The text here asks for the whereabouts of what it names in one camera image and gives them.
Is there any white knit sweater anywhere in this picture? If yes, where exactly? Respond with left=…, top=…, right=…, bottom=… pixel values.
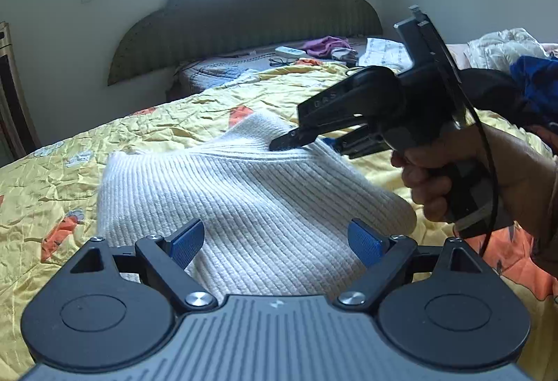
left=97, top=111, right=417, bottom=299

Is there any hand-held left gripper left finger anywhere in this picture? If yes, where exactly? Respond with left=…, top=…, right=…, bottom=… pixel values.
left=70, top=219, right=219, bottom=313

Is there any purple cloth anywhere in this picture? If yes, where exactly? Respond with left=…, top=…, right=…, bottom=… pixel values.
left=303, top=36, right=350, bottom=58

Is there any grey-green scalloped headboard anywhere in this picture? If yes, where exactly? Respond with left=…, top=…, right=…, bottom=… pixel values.
left=107, top=0, right=383, bottom=86

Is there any blue cloth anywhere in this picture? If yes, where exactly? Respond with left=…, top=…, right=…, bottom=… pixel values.
left=509, top=55, right=558, bottom=124

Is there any cream crumpled quilt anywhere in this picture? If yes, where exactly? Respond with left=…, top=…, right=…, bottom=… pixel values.
left=463, top=28, right=551, bottom=70

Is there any small grey cloth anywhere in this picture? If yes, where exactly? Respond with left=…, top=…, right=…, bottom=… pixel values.
left=330, top=47, right=359, bottom=63

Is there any white printed cloth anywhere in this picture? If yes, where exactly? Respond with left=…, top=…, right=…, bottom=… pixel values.
left=357, top=37, right=413, bottom=73

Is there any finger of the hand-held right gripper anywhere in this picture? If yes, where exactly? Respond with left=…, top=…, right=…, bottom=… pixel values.
left=269, top=126, right=332, bottom=153
left=323, top=126, right=391, bottom=159

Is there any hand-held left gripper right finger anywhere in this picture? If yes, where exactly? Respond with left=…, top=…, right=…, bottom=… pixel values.
left=338, top=219, right=487, bottom=313

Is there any patterned grey pillow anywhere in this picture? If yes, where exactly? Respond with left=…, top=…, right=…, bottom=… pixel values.
left=167, top=53, right=282, bottom=102

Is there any person's right forearm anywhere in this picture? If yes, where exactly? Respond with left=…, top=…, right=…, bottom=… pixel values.
left=516, top=132, right=558, bottom=281

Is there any yellow carrot print blanket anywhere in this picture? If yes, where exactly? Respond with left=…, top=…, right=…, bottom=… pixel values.
left=0, top=59, right=558, bottom=381

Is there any person's right hand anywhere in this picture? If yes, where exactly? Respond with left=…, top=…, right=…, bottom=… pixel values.
left=390, top=124, right=537, bottom=229

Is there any black cable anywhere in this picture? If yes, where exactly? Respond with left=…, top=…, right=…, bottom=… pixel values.
left=458, top=71, right=500, bottom=262

